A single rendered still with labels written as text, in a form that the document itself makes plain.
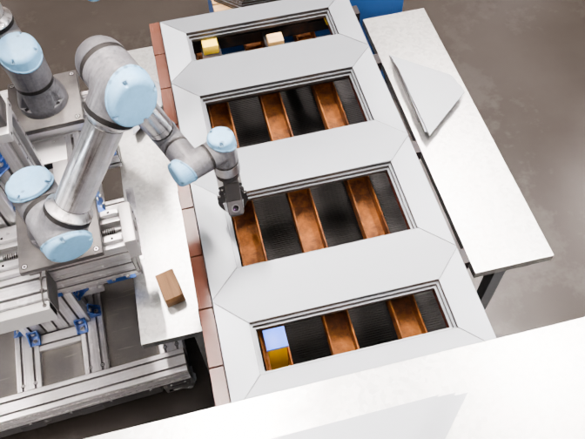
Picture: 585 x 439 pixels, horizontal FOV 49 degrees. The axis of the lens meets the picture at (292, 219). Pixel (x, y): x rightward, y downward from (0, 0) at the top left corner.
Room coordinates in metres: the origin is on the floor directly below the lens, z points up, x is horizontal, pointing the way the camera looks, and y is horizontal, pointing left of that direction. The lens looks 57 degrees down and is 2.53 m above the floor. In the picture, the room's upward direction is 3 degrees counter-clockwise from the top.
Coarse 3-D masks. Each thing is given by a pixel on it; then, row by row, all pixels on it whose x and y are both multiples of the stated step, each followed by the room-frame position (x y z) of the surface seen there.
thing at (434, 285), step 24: (240, 24) 1.98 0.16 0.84; (264, 24) 1.99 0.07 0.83; (192, 48) 1.89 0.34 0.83; (336, 72) 1.71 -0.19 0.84; (216, 96) 1.62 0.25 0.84; (240, 96) 1.63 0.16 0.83; (360, 96) 1.59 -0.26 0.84; (360, 168) 1.27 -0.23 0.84; (384, 168) 1.27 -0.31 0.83; (264, 192) 1.20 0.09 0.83; (408, 216) 1.08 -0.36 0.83; (240, 264) 0.94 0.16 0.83; (408, 288) 0.83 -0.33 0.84; (432, 288) 0.83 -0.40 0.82; (312, 312) 0.77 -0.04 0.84; (336, 312) 0.77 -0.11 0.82
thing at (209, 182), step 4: (208, 172) 1.27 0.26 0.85; (212, 172) 1.27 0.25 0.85; (204, 176) 1.26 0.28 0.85; (208, 176) 1.26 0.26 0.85; (212, 176) 1.26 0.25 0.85; (200, 180) 1.24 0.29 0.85; (204, 180) 1.24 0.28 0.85; (208, 180) 1.24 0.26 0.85; (212, 180) 1.24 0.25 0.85; (216, 180) 1.24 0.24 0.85; (200, 184) 1.23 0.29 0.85; (204, 184) 1.23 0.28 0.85; (208, 184) 1.23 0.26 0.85; (212, 184) 1.23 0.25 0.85; (216, 184) 1.23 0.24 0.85; (204, 188) 1.21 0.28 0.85; (208, 188) 1.21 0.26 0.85; (212, 188) 1.21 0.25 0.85; (216, 188) 1.21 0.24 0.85; (212, 192) 1.19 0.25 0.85; (216, 192) 1.19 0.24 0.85
